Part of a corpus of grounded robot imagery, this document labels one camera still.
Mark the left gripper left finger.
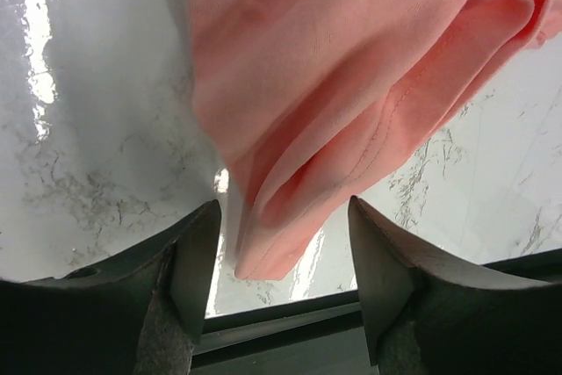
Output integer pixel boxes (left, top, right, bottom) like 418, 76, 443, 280
1, 200, 221, 374

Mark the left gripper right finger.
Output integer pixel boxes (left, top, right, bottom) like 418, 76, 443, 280
348, 197, 561, 374

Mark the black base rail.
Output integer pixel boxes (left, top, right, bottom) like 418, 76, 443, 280
192, 247, 562, 375

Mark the pink t shirt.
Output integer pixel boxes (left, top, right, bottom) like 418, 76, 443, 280
186, 0, 561, 280

